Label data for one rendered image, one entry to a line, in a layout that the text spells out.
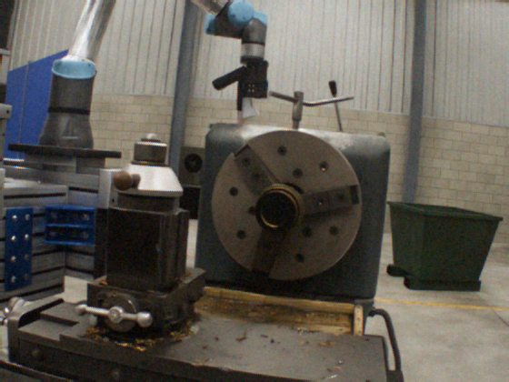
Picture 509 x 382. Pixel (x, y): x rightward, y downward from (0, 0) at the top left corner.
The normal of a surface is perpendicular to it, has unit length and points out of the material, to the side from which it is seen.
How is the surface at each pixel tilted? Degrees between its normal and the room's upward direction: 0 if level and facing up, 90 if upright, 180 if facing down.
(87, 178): 90
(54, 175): 90
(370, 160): 90
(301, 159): 90
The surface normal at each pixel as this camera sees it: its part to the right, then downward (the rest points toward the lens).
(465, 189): -0.17, 0.04
